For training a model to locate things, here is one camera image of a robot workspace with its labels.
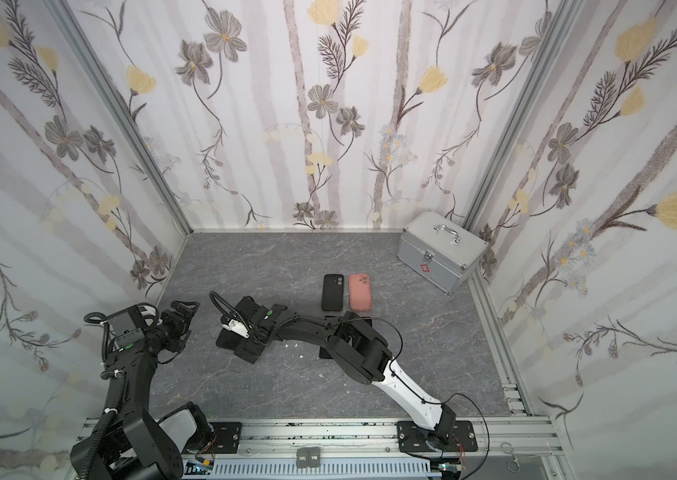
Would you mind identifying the white slotted cable duct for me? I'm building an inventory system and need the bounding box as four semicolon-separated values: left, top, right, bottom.
182;457;442;479

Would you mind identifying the black phone case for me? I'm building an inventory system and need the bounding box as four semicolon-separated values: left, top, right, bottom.
320;274;345;312

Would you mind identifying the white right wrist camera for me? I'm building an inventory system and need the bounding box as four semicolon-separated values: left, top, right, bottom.
224;319;250;338

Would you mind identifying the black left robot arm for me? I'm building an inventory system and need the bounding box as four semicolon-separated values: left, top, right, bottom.
70;301;200;479

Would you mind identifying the silver aluminium case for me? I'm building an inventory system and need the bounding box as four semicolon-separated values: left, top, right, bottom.
397;211;488;295

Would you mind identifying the pink phone case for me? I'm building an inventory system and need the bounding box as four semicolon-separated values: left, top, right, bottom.
349;273;373;312

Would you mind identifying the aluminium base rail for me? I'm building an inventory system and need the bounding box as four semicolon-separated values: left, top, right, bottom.
182;416;576;479

